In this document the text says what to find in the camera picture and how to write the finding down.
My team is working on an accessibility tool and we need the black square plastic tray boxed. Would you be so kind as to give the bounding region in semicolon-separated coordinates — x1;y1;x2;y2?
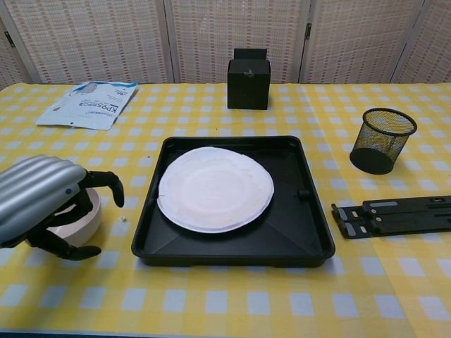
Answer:
130;135;336;268

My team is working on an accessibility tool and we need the black mesh pen cup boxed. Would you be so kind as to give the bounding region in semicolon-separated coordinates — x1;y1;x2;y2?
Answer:
349;107;418;175

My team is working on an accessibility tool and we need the white round plate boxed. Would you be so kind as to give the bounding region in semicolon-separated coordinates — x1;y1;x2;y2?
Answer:
157;146;276;234

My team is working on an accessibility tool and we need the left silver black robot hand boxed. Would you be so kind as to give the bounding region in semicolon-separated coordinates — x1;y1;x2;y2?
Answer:
0;156;125;261

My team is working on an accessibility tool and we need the black folding laptop stand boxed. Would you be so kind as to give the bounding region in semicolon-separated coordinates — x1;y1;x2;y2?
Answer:
330;195;451;241

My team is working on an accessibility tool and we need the yellow white checkered tablecloth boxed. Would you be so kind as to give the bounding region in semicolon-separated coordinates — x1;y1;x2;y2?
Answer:
302;82;451;338
0;82;402;338

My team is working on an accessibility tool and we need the white blue mask package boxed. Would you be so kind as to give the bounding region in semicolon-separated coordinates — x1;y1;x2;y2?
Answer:
35;81;139;131

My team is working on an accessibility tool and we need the beige bowl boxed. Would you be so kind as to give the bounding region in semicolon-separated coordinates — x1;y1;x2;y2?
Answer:
45;186;103;247

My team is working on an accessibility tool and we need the black cardboard box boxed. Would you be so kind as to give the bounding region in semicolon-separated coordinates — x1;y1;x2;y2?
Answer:
226;48;272;111

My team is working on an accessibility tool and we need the woven folding screen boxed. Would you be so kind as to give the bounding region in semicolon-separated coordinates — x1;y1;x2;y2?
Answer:
0;0;451;91

